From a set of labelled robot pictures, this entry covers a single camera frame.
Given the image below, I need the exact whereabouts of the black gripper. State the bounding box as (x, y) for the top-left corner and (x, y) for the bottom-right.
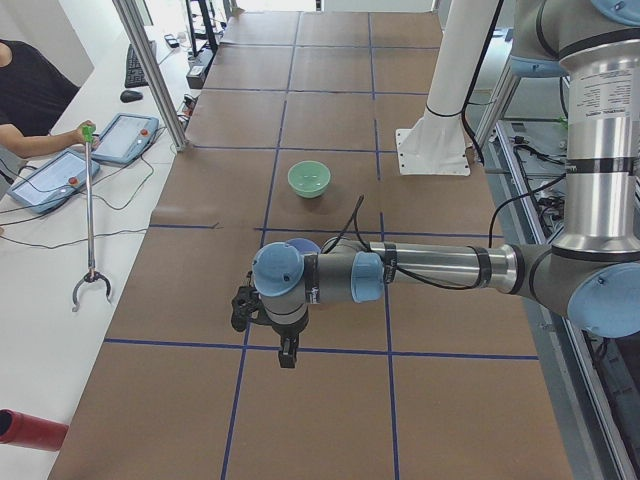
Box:
(272, 319), (309, 369)

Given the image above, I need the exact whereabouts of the metal reacher grabber tool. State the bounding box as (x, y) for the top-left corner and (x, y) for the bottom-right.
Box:
(72, 143), (111, 312)

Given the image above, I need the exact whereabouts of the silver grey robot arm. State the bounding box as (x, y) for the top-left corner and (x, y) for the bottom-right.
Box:
(231, 1), (639, 368)

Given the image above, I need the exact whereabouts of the person's forearm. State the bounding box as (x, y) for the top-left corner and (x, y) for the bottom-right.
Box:
(1, 124), (84, 159)

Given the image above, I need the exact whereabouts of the green bowl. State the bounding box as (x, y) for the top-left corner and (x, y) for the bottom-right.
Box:
(287, 160), (331, 199)

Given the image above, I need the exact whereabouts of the person's hand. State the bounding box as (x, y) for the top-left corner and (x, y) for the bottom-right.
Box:
(75, 120), (100, 148)

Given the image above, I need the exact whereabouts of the blue tape strip horizontal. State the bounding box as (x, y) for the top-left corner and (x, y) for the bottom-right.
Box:
(103, 338), (539, 361)

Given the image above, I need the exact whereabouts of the brown paper table cover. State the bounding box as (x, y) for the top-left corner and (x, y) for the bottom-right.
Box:
(51, 12), (572, 479)

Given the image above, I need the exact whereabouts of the blue teach pendant far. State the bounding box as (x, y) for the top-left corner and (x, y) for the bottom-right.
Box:
(92, 113), (159, 166)

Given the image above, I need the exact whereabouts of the blue teach pendant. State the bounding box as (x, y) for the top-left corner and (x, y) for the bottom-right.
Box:
(92, 113), (159, 166)
(7, 149), (86, 214)

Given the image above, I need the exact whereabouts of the red cylinder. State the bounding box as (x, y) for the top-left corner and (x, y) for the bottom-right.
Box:
(1, 409), (69, 451)

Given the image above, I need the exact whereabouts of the blue teach pendant near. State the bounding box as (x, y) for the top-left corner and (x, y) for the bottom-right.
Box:
(7, 149), (86, 214)

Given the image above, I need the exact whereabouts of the black computer mouse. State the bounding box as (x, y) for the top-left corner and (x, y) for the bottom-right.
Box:
(120, 89), (143, 103)

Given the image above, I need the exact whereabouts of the black keyboard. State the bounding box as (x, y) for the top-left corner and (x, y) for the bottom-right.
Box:
(124, 44), (148, 89)

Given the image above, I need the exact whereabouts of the person in black shirt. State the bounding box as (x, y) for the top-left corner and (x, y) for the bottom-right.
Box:
(1, 40), (79, 136)

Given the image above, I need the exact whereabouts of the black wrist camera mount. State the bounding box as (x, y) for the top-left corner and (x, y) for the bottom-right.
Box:
(231, 271), (262, 332)

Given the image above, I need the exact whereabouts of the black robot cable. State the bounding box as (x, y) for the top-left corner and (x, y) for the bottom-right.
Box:
(324, 195), (481, 291)

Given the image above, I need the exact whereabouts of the black pendant cable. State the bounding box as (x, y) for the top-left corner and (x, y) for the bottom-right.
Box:
(0, 127), (166, 249)

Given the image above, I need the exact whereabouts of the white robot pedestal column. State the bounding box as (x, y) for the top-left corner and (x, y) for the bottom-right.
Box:
(396, 0), (502, 176)

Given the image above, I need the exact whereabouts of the aluminium frame post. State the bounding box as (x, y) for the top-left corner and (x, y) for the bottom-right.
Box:
(112, 0), (187, 152)

